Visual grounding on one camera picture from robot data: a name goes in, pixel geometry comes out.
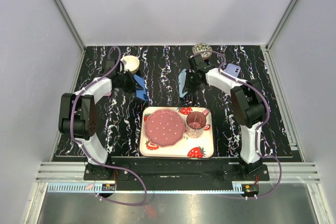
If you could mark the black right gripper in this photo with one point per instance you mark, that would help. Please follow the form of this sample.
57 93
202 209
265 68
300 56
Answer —
188 87

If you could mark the white strawberry print tray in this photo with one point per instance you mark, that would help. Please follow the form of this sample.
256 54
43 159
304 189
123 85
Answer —
187 147

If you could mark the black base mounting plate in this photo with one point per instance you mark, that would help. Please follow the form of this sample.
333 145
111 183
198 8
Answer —
229 169

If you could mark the dark blue phone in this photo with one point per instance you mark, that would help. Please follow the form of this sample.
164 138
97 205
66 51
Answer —
140 88

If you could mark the cream ceramic bowl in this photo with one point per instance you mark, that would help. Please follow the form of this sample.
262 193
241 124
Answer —
133 63

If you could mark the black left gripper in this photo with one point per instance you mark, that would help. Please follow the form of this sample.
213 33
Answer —
133 85

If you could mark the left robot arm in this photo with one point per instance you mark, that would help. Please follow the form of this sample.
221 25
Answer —
78 113

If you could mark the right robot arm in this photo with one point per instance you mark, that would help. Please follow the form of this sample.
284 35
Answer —
249 107

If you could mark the floral patterned bowl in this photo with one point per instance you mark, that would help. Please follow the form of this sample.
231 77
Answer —
202 48

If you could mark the pink dotted plate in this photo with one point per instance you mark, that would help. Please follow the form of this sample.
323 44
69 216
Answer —
164 127

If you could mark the purple phone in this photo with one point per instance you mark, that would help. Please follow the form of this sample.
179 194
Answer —
233 70

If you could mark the pink glass mug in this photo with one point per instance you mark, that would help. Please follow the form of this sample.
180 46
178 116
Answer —
195 123

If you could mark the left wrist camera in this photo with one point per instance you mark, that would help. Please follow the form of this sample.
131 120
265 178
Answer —
123 66

